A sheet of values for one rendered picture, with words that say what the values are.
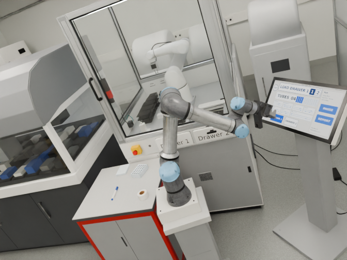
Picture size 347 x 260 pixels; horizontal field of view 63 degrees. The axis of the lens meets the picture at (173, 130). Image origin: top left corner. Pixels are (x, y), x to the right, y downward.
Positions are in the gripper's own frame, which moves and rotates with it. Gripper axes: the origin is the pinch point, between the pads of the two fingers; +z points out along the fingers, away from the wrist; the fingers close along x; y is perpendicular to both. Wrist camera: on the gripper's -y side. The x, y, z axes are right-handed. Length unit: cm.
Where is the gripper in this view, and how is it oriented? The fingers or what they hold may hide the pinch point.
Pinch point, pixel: (273, 118)
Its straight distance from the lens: 189.1
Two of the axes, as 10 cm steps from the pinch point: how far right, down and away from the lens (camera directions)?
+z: 8.4, 1.7, 5.2
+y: 2.8, -9.5, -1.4
